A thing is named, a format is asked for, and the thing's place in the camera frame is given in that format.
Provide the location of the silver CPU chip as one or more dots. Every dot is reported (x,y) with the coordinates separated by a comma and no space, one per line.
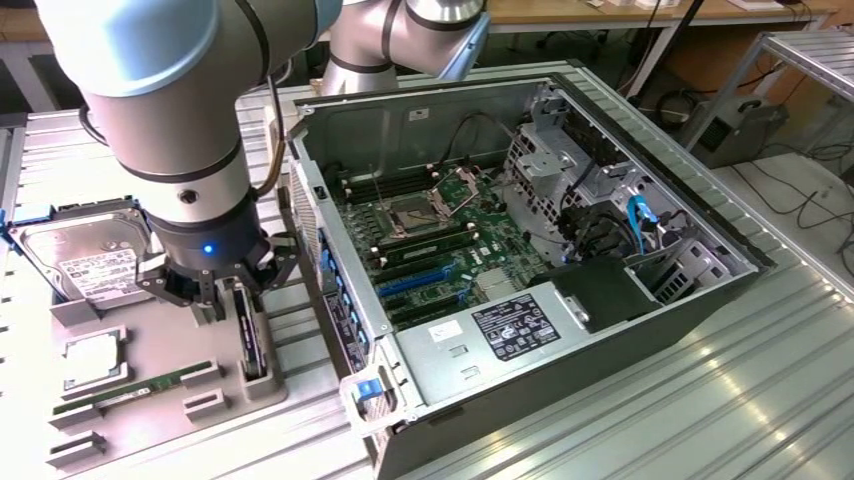
(94,358)

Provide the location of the green motherboard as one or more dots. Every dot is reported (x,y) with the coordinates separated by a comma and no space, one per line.
(497,235)

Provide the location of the aluminium frame table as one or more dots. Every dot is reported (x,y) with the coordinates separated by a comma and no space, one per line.
(808,55)

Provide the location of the thin metal locking lever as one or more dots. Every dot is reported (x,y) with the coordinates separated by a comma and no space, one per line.
(380,192)

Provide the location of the grey equipment box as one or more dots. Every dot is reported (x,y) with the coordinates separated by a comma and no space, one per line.
(735,130)

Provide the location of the silver chipset heat sink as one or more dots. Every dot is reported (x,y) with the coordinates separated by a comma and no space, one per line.
(501,281)

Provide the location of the black expansion slot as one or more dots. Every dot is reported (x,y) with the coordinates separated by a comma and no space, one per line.
(428,301)
(434,315)

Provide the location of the green loose RAM stick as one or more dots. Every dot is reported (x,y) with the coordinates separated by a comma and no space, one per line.
(134,390)

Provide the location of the grey power supply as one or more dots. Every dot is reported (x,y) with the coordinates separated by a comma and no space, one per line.
(461,365)

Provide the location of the grey parts rack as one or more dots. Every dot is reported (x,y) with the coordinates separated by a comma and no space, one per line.
(167,350)

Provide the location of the black plastic shroud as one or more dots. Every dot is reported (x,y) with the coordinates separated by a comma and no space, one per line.
(601,295)

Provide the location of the CPU socket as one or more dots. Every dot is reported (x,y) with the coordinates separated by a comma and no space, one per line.
(412,218)

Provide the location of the blue expansion slot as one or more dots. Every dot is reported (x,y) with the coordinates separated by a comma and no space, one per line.
(416,280)

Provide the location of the wooden desk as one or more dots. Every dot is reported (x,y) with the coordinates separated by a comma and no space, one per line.
(601,12)

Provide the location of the silver hard disk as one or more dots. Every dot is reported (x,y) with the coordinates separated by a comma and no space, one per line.
(87,255)

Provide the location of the metal disk bay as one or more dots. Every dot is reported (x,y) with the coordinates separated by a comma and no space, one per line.
(541,167)

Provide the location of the metal socket cover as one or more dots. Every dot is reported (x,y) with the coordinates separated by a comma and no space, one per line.
(461,185)

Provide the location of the blue case latch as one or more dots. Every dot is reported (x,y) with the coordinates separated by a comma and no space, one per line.
(369,391)

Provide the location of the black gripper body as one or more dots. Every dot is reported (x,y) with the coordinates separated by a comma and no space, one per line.
(207,245)

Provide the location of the black RAM slot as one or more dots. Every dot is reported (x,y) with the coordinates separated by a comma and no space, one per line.
(394,191)
(417,236)
(384,181)

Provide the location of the black open PC case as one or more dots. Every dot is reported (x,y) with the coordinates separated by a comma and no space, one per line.
(548,400)

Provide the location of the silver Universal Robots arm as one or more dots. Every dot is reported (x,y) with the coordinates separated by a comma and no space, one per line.
(167,100)

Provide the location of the green seated RAM stick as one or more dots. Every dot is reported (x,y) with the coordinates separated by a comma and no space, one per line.
(430,250)

